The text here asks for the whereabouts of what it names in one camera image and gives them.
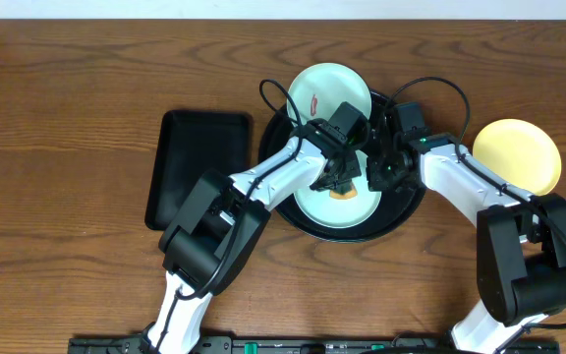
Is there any light blue plate top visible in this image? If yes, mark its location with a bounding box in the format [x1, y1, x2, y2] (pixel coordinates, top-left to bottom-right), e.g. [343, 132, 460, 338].
[288, 63, 371, 124]

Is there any rectangular black tray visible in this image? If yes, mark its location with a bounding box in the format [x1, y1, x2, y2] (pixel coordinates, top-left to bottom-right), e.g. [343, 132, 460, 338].
[144, 109, 253, 231]

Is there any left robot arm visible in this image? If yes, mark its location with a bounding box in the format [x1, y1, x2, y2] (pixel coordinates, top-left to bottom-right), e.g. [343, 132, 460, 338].
[143, 101, 370, 353]

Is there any light blue plate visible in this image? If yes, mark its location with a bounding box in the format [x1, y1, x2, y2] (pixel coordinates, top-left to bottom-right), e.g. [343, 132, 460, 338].
[288, 63, 371, 124]
[294, 150, 381, 229]

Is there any right black cable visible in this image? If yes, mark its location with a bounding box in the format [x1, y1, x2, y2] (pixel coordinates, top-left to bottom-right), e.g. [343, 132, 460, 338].
[385, 76, 566, 354]

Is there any left black cable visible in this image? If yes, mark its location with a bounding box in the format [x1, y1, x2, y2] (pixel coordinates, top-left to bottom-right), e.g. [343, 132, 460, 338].
[164, 78, 313, 302]

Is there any black cable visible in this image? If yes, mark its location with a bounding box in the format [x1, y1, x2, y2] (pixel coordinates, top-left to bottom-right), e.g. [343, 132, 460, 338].
[164, 78, 313, 302]
[385, 76, 566, 354]

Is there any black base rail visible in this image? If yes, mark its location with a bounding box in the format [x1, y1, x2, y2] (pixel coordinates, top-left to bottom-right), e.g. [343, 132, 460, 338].
[67, 334, 560, 354]

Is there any yellow plate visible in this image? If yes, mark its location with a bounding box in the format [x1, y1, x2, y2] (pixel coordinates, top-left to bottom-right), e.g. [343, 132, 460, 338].
[473, 119, 562, 196]

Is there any green and orange sponge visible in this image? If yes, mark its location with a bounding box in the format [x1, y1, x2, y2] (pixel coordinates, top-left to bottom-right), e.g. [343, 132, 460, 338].
[329, 183, 358, 200]

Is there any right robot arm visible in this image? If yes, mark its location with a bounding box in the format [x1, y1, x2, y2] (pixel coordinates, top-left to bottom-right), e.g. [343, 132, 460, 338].
[368, 101, 566, 353]

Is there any round black tray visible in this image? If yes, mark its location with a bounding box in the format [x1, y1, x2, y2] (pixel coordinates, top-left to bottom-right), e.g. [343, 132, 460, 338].
[257, 114, 425, 243]

